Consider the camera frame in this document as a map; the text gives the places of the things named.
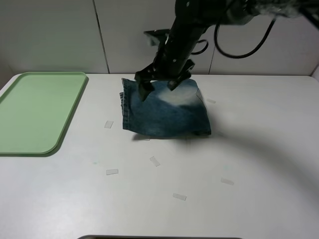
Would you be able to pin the clear tape strip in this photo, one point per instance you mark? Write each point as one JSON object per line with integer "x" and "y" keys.
{"x": 179, "y": 196}
{"x": 143, "y": 137}
{"x": 154, "y": 161}
{"x": 211, "y": 101}
{"x": 108, "y": 124}
{"x": 112, "y": 171}
{"x": 227, "y": 181}

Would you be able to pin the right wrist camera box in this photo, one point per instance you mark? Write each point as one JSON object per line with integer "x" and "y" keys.
{"x": 157, "y": 37}

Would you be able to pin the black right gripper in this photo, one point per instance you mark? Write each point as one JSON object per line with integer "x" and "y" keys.
{"x": 169, "y": 62}

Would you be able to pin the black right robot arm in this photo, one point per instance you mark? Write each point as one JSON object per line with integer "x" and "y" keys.
{"x": 202, "y": 14}

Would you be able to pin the children's blue denim shorts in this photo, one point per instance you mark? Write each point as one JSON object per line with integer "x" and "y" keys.
{"x": 165, "y": 113}

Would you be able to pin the light green plastic tray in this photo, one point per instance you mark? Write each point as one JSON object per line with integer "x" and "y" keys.
{"x": 36, "y": 111}

